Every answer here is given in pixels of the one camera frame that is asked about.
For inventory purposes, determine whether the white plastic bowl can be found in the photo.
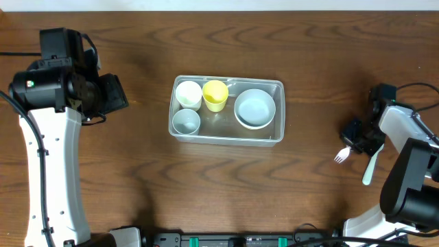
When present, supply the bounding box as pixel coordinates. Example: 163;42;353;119
236;115;274;130
234;89;276;117

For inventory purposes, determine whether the grey plastic cup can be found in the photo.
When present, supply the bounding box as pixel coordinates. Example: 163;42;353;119
171;109;201;135

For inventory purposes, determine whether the mint green plastic spoon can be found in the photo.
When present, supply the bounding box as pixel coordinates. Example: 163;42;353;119
362;145;384;186

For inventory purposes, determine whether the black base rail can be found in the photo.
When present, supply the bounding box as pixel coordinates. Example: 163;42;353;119
143;230;329;247

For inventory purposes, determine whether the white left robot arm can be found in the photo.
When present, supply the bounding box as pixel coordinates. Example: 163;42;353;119
6;59;141;246

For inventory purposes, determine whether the white plastic cup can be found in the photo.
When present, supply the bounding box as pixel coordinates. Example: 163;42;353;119
176;81;202;111

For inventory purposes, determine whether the yellow plastic cup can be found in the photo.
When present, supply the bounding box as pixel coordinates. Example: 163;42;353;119
202;80;228;113

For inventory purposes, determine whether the white plastic fork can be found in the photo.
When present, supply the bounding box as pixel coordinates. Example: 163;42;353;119
334;146;351;163

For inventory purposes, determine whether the clear plastic container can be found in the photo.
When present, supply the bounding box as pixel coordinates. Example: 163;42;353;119
169;75;285;147

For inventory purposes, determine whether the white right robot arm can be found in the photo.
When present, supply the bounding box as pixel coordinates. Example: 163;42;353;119
342;100;438;246

